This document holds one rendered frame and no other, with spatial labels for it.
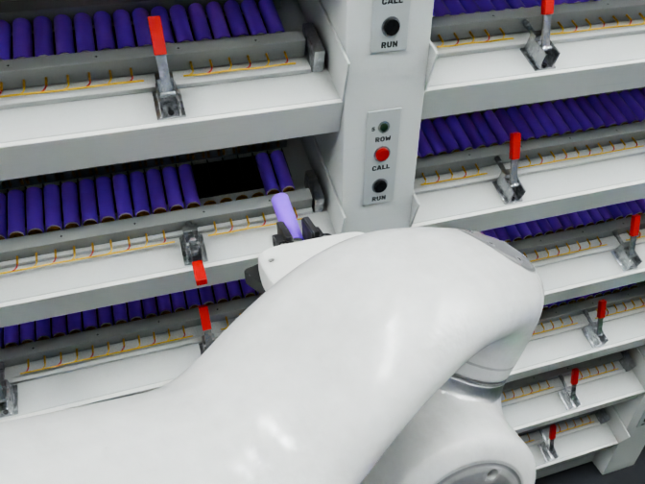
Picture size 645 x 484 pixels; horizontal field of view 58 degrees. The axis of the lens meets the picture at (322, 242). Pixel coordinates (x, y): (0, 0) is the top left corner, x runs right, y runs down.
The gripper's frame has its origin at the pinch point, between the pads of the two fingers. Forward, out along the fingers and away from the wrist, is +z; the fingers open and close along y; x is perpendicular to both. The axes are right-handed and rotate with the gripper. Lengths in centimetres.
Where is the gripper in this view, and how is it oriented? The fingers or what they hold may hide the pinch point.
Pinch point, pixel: (298, 241)
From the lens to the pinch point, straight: 55.6
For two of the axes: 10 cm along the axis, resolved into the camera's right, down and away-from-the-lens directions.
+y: -9.5, 1.8, -2.4
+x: 0.6, 8.9, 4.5
